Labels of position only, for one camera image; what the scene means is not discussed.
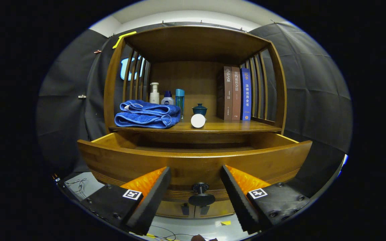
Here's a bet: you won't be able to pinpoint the wooden countertop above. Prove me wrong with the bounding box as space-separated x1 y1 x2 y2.
109 115 282 134

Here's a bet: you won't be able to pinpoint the wooden drawer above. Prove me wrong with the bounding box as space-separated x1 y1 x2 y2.
77 132 313 202

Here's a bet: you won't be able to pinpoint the dark blue lidded teacup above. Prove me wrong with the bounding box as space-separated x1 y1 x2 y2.
192 103 208 116

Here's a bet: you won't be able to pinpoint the blue book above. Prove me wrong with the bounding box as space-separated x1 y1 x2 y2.
240 68 252 121

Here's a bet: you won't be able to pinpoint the wooden cabinet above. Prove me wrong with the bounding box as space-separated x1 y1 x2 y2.
103 25 287 220

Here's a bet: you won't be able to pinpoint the black drawer knob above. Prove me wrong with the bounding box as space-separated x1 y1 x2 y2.
188 182 216 207

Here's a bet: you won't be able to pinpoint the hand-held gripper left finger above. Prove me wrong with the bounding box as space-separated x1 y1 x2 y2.
79 166 172 236

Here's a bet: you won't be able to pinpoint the reddish brown book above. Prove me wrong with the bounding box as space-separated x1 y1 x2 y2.
231 67 242 121

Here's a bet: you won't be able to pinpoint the white and green tube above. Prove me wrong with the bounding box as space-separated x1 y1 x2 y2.
191 113 207 129

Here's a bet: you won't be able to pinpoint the white pump bottle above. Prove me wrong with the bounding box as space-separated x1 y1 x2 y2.
149 82 160 104

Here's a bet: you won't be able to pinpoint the blue folded towel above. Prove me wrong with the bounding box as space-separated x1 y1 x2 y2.
114 100 182 129

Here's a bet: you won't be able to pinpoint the dark brown book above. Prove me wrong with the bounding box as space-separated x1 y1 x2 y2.
217 66 233 121

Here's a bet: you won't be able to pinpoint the white bottle with blue cap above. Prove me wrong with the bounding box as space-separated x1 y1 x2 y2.
161 91 175 105

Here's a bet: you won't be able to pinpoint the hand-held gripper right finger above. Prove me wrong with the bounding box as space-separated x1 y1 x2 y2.
220 164 311 235

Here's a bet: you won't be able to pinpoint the thin floor cables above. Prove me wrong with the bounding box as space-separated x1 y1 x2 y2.
146 225 180 241

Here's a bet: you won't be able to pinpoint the tall teal bottle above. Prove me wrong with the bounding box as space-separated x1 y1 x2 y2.
175 89 185 119

